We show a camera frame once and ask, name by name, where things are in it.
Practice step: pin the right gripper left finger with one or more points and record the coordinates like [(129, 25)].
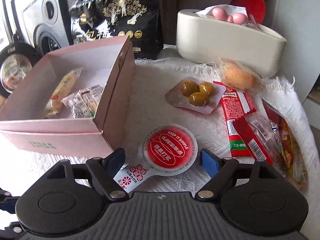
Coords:
[(103, 171)]

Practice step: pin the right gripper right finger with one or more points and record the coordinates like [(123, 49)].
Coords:
[(221, 173)]

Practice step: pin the red lid jelly cup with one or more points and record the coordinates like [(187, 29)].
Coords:
[(167, 151)]

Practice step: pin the green plums vacuum pack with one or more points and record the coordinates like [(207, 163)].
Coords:
[(196, 95)]

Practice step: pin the red clear snack packet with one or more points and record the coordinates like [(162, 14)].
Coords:
[(256, 132)]

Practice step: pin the red green sachet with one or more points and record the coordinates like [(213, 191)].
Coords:
[(235, 104)]

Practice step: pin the grey white snack packet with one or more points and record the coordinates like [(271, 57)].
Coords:
[(84, 103)]

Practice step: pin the pink cardboard box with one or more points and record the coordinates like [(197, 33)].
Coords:
[(110, 63)]

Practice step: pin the spicy snack bag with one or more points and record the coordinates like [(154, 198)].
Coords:
[(290, 150)]

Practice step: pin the yellow biscuit packet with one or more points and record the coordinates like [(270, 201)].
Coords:
[(54, 105)]

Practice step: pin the wrapped orange bun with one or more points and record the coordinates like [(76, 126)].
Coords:
[(237, 76)]

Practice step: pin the cream tissue box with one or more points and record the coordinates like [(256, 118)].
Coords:
[(204, 39)]

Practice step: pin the round glass lid appliance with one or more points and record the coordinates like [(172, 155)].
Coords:
[(17, 60)]

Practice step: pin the pink tissue box ornament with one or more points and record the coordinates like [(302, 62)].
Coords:
[(237, 18)]

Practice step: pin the black plum snack bag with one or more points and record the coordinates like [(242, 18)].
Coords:
[(140, 20)]

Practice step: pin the red round object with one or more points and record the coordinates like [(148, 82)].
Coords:
[(257, 8)]

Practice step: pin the white speaker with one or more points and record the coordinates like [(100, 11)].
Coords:
[(43, 24)]

